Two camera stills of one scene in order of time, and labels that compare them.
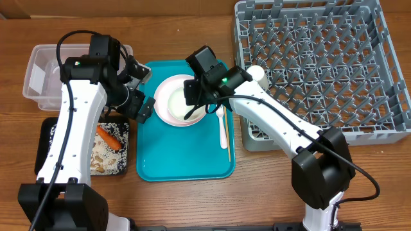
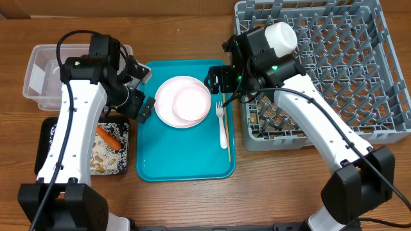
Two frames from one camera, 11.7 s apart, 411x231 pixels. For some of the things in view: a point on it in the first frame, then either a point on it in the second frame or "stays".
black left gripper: x=134 y=110 stays
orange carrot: x=113 y=142 stays
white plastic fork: x=219 y=110 stays
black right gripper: x=191 y=93 → x=214 y=79
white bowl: x=178 y=106 → x=281 y=37
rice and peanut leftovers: x=104 y=160 stays
